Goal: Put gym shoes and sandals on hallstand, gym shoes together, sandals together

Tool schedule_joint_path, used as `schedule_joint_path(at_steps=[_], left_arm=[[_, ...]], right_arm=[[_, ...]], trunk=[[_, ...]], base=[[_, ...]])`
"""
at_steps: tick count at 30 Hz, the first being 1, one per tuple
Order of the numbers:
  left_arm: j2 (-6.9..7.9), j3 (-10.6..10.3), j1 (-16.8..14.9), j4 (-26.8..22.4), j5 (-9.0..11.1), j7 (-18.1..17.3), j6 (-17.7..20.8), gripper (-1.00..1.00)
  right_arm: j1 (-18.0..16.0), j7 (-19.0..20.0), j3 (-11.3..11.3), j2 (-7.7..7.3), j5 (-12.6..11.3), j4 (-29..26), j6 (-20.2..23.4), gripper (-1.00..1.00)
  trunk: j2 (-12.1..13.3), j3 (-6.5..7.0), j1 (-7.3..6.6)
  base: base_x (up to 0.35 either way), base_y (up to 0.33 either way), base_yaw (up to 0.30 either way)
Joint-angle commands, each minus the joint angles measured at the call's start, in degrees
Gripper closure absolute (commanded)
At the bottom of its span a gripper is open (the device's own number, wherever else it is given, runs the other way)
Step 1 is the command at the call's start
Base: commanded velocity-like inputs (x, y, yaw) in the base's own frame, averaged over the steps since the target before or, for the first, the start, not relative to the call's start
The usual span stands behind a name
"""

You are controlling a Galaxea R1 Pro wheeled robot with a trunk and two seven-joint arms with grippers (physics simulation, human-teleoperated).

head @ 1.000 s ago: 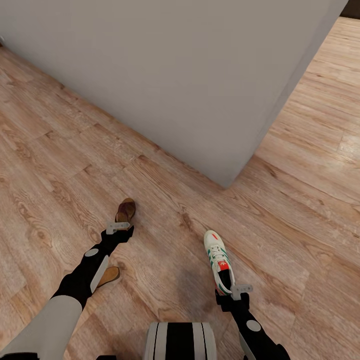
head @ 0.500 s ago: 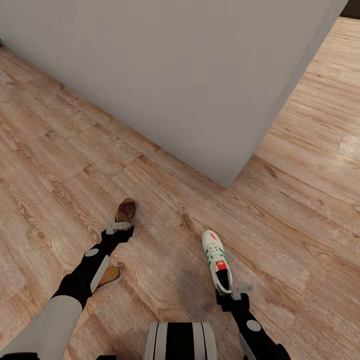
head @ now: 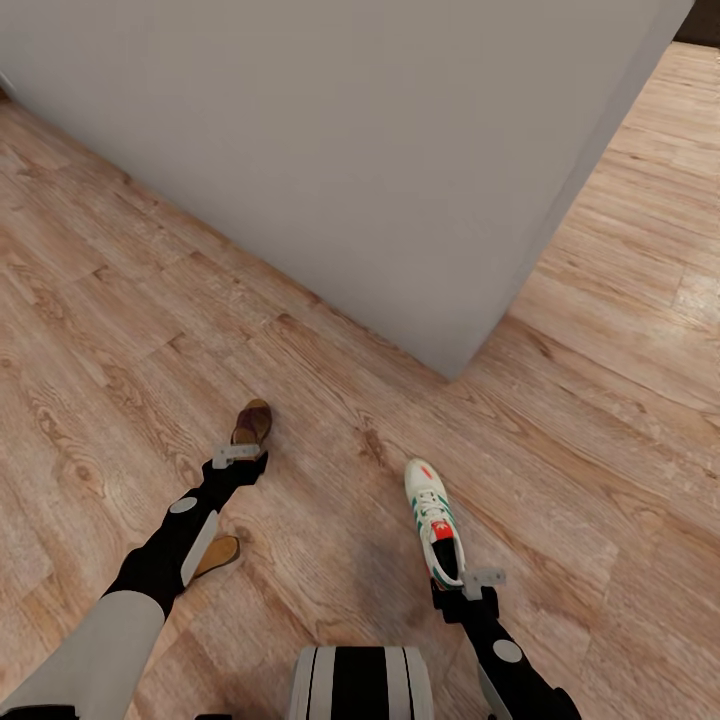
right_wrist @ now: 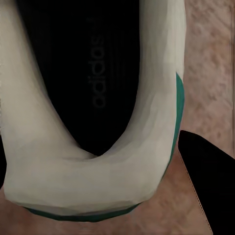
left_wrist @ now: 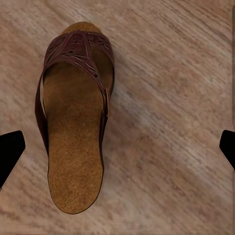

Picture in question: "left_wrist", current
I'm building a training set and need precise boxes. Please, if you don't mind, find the sandal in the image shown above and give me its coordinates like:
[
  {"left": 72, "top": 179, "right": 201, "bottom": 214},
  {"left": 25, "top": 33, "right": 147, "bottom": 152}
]
[{"left": 34, "top": 22, "right": 115, "bottom": 214}]

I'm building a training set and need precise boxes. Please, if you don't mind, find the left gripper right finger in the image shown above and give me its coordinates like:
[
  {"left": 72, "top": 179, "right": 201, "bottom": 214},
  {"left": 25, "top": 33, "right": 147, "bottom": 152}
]
[{"left": 219, "top": 130, "right": 235, "bottom": 170}]

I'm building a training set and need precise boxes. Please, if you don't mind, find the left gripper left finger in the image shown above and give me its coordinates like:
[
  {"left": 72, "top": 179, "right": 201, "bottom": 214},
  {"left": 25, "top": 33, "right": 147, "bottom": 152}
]
[{"left": 0, "top": 130, "right": 25, "bottom": 189}]

